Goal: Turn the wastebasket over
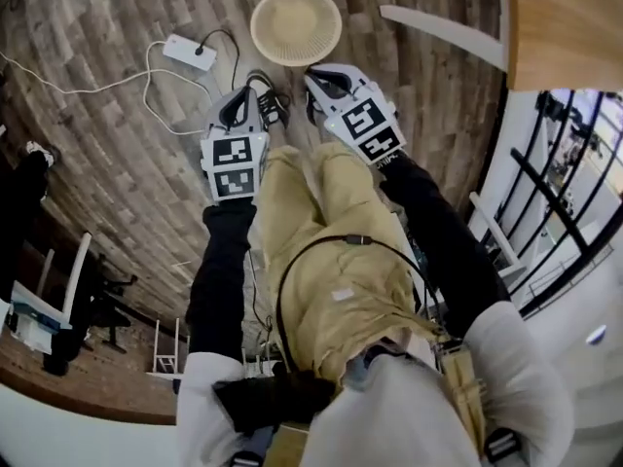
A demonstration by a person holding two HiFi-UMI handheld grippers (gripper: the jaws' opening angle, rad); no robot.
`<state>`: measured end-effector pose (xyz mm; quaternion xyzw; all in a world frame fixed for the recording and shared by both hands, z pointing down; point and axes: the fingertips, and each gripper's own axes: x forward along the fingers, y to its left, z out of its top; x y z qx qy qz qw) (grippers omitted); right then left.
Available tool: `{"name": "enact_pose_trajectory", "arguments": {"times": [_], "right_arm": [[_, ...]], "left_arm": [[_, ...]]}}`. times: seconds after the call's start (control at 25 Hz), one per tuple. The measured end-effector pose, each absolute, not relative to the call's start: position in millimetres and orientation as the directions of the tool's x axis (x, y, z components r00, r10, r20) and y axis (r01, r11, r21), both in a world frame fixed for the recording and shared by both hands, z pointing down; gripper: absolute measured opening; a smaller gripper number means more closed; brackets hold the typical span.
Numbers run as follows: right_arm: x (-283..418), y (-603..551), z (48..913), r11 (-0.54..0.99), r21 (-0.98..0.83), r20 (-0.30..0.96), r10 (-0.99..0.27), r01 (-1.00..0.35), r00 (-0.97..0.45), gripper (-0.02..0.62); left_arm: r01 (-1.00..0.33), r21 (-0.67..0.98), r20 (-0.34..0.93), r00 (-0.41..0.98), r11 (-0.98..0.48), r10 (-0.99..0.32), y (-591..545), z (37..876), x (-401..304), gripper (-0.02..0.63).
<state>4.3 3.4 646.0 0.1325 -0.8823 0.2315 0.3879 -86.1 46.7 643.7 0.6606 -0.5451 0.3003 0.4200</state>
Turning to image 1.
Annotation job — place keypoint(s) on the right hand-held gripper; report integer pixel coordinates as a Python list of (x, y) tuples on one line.
[(366, 125)]

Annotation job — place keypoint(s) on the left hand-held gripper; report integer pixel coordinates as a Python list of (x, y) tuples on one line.
[(232, 159)]

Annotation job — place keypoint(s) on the beige plastic wastebasket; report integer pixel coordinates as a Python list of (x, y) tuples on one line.
[(296, 23)]

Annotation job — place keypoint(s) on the person's right forearm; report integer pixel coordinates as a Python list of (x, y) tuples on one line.
[(438, 241)]

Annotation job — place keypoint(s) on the person's left forearm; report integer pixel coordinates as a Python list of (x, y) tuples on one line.
[(225, 270)]

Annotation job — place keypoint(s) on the person's black left shoe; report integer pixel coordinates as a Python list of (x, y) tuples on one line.
[(272, 102)]

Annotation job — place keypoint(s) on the white power strip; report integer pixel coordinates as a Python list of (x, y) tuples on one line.
[(190, 52)]

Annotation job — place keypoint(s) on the person's beige trousers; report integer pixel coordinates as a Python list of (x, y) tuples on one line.
[(336, 261)]

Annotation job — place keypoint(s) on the white shelf rack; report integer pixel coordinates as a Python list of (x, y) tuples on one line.
[(501, 241)]

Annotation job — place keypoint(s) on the black framed glass partition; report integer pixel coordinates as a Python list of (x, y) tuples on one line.
[(545, 178)]

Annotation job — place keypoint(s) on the black office chair base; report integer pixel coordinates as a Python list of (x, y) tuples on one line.
[(109, 304)]

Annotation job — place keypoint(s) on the white step stool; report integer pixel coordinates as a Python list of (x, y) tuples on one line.
[(165, 353)]

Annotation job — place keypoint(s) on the black waist pouch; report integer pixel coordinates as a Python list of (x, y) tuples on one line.
[(272, 399)]

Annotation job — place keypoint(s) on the white chair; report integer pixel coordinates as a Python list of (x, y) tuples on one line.
[(39, 319)]

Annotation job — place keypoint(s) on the person's white shirt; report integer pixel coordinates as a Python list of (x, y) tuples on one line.
[(399, 406)]

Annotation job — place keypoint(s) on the small white round device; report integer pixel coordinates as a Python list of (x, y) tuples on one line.
[(597, 334)]

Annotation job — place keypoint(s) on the wooden table with white frame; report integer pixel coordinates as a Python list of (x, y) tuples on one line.
[(564, 22)]

